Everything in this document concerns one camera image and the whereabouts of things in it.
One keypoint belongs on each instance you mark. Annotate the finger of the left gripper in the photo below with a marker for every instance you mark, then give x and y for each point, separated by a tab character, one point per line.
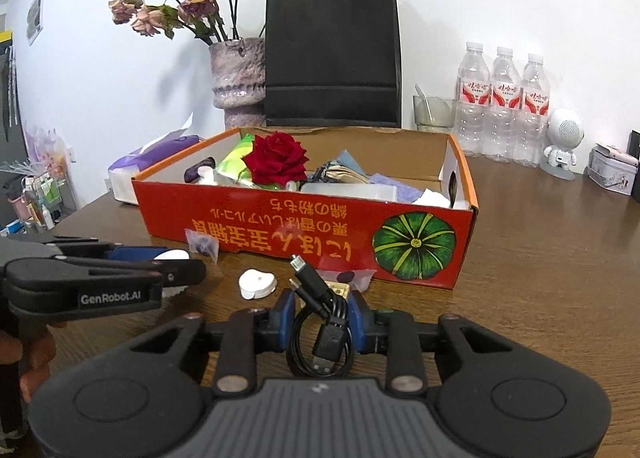
128	253

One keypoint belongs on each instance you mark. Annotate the clear baggie with dark item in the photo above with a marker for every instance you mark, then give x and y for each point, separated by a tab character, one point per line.
357	280

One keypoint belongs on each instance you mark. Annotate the green glass cup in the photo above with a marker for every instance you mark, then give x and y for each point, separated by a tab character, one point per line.
432	114

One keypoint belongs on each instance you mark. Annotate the white plastic container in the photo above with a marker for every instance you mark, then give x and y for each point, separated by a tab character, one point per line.
355	191

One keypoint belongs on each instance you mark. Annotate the water bottle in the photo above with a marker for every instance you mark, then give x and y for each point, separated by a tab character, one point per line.
472	100
506	94
533	114

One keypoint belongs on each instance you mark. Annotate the small decorated tin box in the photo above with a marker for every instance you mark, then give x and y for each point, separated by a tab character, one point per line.
612	169

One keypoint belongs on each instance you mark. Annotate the red fabric rose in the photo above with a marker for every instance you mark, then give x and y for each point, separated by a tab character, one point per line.
276	159

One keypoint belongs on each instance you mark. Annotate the green tissue packet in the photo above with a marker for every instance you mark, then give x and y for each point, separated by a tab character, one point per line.
232	169

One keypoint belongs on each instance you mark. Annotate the purple knitted cloth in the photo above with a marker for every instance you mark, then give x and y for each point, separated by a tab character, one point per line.
404	192

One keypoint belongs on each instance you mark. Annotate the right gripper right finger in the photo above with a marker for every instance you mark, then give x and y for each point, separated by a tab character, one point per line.
394	335

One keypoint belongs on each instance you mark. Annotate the red pumpkin cardboard box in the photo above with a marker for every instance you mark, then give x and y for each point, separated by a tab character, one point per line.
415	243

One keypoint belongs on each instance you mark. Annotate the white round puck device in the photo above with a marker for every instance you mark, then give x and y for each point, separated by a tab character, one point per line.
171	262

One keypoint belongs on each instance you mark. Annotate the right water bottle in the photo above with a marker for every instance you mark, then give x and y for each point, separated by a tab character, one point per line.
533	114

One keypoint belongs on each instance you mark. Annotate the purple tissue pack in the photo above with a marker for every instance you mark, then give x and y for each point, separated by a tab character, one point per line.
121	172

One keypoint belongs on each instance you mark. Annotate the black paper shopping bag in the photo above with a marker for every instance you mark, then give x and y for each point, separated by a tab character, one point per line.
333	63

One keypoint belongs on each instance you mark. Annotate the small clear plastic baggie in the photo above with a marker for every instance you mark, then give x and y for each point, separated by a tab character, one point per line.
202	244

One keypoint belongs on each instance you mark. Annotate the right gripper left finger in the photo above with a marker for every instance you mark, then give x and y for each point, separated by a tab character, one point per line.
245	335

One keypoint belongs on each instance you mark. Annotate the white robot figurine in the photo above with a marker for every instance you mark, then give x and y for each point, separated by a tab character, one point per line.
559	157

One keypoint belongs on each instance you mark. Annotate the person's left hand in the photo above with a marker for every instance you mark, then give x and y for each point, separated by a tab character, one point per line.
35	348

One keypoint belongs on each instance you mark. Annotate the middle water bottle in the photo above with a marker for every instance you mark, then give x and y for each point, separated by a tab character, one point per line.
506	94

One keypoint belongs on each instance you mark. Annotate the white heart shaped device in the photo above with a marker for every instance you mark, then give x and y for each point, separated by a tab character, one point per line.
255	284

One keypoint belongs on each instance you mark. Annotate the left water bottle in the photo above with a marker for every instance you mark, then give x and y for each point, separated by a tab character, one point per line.
472	100

